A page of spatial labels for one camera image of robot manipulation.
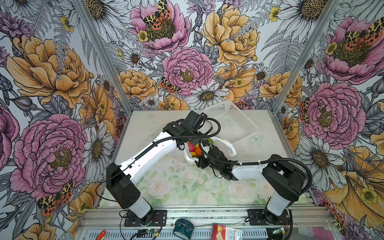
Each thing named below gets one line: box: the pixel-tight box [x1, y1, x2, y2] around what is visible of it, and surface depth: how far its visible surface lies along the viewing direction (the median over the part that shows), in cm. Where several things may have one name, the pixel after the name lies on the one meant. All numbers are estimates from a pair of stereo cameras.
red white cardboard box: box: [211, 223, 243, 240], surface depth 69 cm
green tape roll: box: [173, 218, 195, 240], surface depth 67 cm
